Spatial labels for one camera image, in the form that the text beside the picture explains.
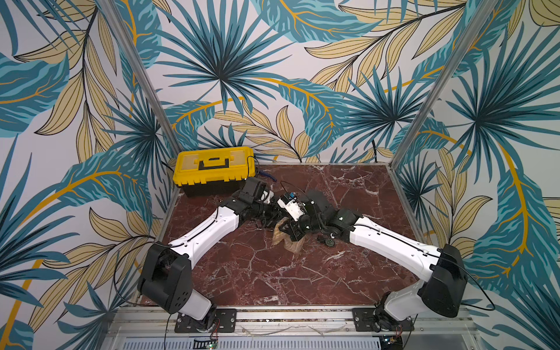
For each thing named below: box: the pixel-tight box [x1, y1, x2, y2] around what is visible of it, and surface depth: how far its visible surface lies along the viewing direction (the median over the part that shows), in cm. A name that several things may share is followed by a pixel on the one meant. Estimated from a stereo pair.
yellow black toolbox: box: [172, 146, 256, 197], surface depth 97 cm
